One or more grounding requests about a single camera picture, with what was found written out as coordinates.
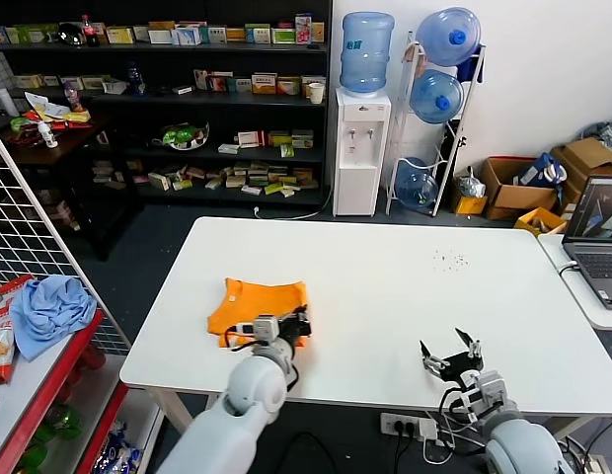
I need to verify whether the yellow and white paper stack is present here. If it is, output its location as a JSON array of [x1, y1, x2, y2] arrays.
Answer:
[[24, 91, 92, 124]]

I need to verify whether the blue snack package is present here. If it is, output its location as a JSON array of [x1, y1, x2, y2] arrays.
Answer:
[[92, 419, 142, 474]]

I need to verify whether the dark wooden table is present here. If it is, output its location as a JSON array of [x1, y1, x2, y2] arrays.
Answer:
[[0, 113, 141, 263]]

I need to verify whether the purple drink bottle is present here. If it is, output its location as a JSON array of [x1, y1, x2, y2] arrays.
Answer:
[[62, 81, 85, 114]]

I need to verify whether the cola bottle red cap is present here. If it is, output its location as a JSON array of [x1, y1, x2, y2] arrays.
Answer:
[[79, 14, 101, 49]]

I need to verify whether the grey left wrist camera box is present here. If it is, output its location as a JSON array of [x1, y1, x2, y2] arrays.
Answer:
[[251, 315, 280, 345]]

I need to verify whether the small white side table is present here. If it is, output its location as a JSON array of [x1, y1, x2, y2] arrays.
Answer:
[[536, 232, 612, 331]]

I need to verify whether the crumpled grey plastic bag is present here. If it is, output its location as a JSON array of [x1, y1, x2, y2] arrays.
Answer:
[[458, 168, 487, 199]]

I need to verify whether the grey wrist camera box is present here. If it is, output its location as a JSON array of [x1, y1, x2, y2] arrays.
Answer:
[[251, 315, 280, 345], [458, 370, 507, 421]]

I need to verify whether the white wire grid panel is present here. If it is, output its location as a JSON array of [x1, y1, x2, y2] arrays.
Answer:
[[0, 122, 133, 356]]

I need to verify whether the pink cartoon carton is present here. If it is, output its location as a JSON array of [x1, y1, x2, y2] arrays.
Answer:
[[294, 13, 314, 45]]

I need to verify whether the green plastic bottle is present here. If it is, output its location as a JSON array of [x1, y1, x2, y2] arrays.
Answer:
[[38, 404, 84, 443]]

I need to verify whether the orange white medicine box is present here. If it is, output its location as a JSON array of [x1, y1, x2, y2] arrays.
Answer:
[[252, 73, 278, 96]]

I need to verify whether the light blue crumpled garment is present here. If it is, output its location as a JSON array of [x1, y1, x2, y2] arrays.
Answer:
[[8, 275, 98, 363]]

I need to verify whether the navy cloth on rack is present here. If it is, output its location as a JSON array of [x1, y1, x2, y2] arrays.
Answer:
[[455, 44, 486, 86]]

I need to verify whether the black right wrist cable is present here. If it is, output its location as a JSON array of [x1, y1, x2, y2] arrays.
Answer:
[[438, 389, 471, 432]]

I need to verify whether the black shelving unit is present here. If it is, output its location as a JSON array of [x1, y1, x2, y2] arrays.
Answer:
[[0, 0, 334, 208]]

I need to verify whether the red and white cart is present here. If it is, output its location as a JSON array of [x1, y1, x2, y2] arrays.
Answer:
[[0, 310, 130, 474]]

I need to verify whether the white work table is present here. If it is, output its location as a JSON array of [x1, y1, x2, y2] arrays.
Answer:
[[118, 216, 612, 416]]

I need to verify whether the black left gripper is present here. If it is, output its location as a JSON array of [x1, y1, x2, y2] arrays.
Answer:
[[276, 304, 312, 342]]

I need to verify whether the small white bottle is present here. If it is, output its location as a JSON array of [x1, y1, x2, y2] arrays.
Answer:
[[37, 120, 59, 149]]

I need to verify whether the orange t-shirt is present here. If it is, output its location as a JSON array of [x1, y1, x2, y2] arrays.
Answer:
[[206, 276, 311, 351]]

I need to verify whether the white water dispenser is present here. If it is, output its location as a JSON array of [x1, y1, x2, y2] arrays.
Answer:
[[333, 87, 392, 217]]

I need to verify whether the blue bag with white handles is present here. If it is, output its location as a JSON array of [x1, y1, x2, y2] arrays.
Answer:
[[516, 152, 569, 190]]

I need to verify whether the yellow plastic bin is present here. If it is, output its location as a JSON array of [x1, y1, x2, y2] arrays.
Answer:
[[514, 206, 569, 237]]

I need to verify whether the white floor cable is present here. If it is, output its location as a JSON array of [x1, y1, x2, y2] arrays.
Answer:
[[253, 186, 337, 221]]

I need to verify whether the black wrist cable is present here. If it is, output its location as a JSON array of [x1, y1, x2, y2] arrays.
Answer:
[[224, 323, 256, 353], [438, 389, 471, 432]]

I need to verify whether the blue white medicine box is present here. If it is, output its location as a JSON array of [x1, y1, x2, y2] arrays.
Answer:
[[170, 25, 203, 46]]

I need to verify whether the upright blue water jug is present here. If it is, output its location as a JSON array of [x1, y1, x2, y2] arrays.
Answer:
[[339, 12, 395, 96]]

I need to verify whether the brown cardboard box with flaps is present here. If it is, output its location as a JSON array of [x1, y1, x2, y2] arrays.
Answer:
[[552, 137, 612, 217]]

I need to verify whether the shiny black bowl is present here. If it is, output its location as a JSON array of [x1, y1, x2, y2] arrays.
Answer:
[[57, 22, 85, 48]]

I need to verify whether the open brown cardboard box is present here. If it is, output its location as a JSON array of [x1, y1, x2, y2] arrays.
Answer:
[[482, 157, 559, 222]]

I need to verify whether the white power strip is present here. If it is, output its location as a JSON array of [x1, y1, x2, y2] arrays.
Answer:
[[379, 412, 439, 441]]

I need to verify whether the pile of grey clothes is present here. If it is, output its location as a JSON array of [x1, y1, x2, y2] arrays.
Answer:
[[581, 118, 612, 155]]

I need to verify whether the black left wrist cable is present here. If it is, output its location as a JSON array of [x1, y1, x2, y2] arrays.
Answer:
[[224, 323, 256, 353]]

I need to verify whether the bowl with green bags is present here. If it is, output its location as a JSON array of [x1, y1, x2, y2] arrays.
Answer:
[[152, 121, 211, 152]]

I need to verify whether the white metal jug rack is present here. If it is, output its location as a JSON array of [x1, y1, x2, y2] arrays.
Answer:
[[385, 31, 487, 218]]

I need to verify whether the grey open laptop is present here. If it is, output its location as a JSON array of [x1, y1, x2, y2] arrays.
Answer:
[[561, 176, 612, 311]]

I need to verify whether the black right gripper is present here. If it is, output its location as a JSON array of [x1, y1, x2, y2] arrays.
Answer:
[[420, 328, 485, 384]]

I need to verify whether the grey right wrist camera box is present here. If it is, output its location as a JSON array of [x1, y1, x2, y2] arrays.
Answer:
[[458, 370, 507, 421]]

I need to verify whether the blue water jug lying tilted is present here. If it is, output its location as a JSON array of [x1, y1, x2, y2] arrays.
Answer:
[[416, 7, 483, 69], [394, 157, 440, 212], [410, 69, 465, 126]]

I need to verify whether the red snack bag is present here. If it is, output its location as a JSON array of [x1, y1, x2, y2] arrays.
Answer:
[[0, 308, 17, 386]]

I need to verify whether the dark blue plastic bottle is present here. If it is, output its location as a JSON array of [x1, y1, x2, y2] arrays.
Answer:
[[125, 61, 147, 98]]

